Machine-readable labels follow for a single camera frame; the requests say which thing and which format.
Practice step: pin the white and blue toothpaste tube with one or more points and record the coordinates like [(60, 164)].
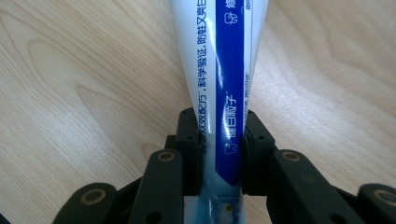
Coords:
[(222, 77)]

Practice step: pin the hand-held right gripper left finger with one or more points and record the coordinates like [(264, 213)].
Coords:
[(188, 152)]

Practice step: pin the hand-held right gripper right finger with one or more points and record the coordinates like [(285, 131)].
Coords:
[(257, 155)]

